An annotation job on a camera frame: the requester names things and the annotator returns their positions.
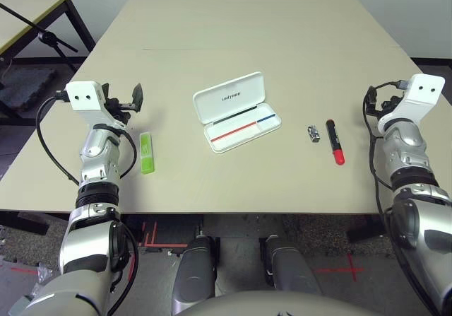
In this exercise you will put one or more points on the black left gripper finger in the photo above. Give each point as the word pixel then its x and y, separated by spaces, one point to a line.
pixel 137 98
pixel 106 91

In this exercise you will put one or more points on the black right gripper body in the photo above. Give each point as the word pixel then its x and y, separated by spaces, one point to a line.
pixel 388 105

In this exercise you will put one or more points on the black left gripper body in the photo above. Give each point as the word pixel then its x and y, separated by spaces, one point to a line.
pixel 118 107

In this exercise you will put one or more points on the black marker with red cap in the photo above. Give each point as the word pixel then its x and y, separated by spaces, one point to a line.
pixel 333 139

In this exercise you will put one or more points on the small silver black binder clip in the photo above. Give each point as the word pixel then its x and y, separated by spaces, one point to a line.
pixel 313 134

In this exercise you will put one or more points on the white plastic pencil case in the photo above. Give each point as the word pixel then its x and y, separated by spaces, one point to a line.
pixel 243 89

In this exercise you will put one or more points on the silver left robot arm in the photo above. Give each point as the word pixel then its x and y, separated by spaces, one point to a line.
pixel 95 146

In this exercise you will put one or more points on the black tripod stand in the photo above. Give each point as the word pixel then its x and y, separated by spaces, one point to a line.
pixel 46 36

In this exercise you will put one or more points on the dark foam floor mat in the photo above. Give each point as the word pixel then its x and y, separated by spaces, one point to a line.
pixel 24 86

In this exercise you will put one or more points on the black table base beam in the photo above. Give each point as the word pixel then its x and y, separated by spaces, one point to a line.
pixel 28 224

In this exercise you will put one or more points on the speckled grey floor mat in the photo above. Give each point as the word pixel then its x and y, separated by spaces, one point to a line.
pixel 31 249
pixel 310 231

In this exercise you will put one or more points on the grey robot left leg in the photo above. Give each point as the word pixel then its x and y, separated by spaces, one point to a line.
pixel 194 270

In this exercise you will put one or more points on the grey robot leg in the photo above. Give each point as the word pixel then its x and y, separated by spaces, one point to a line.
pixel 289 270
pixel 194 270

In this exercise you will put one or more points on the clear plastic bag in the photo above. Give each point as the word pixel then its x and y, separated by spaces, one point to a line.
pixel 44 277

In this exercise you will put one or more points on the grey robot right leg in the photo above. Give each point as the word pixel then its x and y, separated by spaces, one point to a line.
pixel 289 270

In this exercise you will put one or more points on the grey robot torso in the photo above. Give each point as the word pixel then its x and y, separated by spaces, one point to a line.
pixel 268 307

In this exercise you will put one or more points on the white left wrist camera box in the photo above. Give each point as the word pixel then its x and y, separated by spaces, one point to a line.
pixel 83 95

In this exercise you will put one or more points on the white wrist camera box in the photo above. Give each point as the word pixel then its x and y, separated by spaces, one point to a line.
pixel 83 95
pixel 423 89

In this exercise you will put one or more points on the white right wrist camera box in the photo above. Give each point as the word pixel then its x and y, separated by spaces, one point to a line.
pixel 423 89

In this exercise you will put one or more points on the beige side table black frame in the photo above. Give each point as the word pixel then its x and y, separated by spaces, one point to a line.
pixel 21 12

